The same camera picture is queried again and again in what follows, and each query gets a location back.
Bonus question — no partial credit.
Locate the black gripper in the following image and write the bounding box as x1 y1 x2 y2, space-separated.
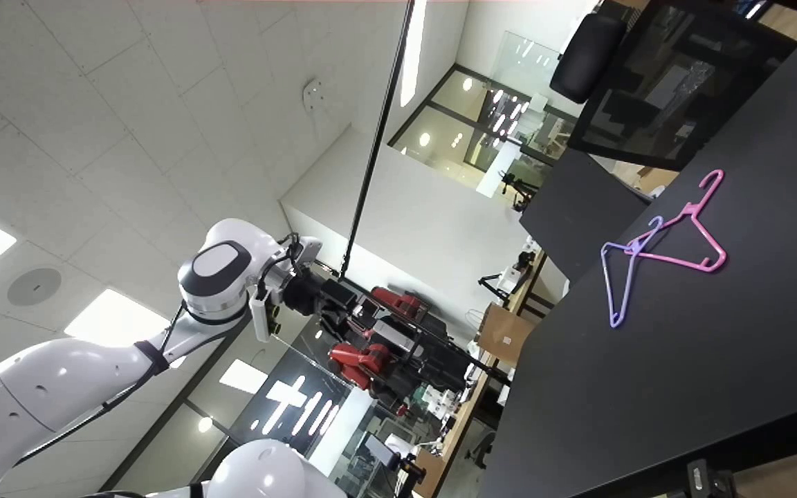
282 275 318 315

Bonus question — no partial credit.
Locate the purple wire hanger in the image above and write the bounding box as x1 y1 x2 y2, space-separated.
599 215 665 330

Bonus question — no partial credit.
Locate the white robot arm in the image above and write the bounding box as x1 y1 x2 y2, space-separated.
0 220 322 478

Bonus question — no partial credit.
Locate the black rack pole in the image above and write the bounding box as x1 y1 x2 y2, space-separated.
339 0 419 280

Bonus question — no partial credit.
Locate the cardboard boxes stack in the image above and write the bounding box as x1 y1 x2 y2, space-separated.
477 305 535 365

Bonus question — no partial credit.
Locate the black upright board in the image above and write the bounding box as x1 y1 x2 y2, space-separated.
520 150 647 280

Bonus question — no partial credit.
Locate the black office chair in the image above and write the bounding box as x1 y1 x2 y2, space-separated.
552 15 625 103

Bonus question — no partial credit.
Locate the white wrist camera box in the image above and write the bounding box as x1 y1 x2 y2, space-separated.
250 269 272 343

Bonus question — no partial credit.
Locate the pink wire hanger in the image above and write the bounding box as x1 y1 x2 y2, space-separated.
635 166 732 278

